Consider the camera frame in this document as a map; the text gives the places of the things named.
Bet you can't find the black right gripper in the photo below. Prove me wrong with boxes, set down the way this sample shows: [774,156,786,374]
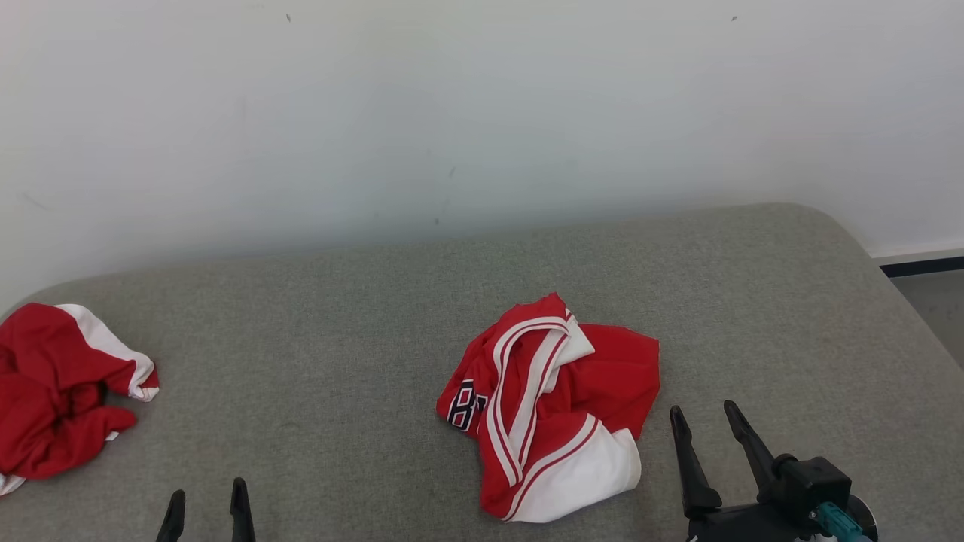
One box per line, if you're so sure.
[669,400,856,542]

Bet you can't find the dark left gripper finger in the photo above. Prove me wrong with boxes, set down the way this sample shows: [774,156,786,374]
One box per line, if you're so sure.
[230,477,257,542]
[156,489,186,542]

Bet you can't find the red white numbered jersey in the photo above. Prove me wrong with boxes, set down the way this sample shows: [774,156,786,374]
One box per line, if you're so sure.
[435,292,661,524]

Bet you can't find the red white shorts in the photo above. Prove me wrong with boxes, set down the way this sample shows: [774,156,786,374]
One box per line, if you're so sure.
[0,303,160,498]

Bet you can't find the grey upholstered sofa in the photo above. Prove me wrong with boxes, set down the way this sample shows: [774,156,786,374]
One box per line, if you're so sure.
[0,202,964,542]

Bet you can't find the teal cable connector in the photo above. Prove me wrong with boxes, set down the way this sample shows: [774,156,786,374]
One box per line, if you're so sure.
[816,502,867,542]

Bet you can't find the black wall baseboard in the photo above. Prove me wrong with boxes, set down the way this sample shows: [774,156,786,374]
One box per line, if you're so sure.
[877,256,964,278]

